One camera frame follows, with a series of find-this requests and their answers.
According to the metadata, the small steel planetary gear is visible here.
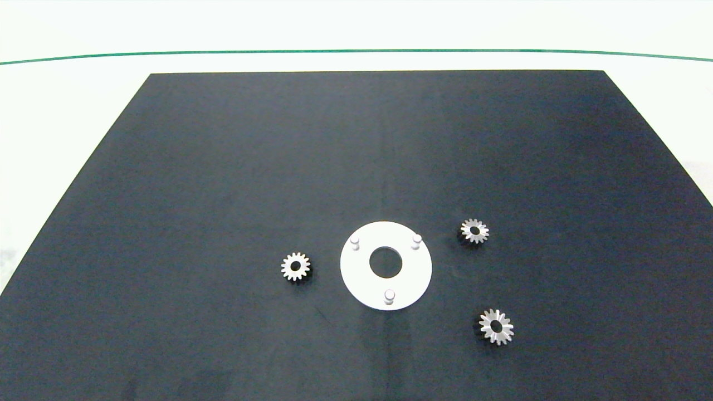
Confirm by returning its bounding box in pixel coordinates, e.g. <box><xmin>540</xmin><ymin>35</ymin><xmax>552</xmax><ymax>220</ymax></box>
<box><xmin>459</xmin><ymin>218</ymin><xmax>491</xmax><ymax>245</ymax></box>
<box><xmin>478</xmin><ymin>308</ymin><xmax>515</xmax><ymax>347</ymax></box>
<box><xmin>280</xmin><ymin>252</ymin><xmax>312</xmax><ymax>283</ymax></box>

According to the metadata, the round white pin plate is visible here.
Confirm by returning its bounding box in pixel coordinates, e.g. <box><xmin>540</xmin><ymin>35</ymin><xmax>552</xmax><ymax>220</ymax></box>
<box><xmin>339</xmin><ymin>221</ymin><xmax>433</xmax><ymax>311</ymax></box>

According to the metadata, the dark rectangular mat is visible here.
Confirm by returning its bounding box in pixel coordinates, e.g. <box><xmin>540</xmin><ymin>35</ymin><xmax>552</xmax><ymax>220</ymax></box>
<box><xmin>0</xmin><ymin>70</ymin><xmax>713</xmax><ymax>401</ymax></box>

